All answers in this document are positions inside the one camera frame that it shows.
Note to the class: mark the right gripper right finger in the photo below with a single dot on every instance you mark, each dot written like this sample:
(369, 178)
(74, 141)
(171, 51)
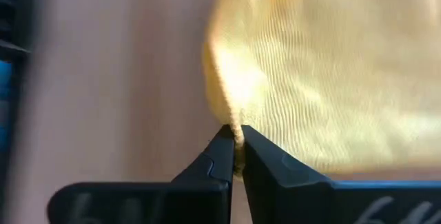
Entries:
(310, 203)

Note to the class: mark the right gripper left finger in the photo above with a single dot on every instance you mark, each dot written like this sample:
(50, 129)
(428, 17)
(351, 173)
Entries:
(138, 203)

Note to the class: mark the yellow microfiber towel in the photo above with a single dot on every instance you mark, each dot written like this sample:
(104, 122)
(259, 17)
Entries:
(310, 79)

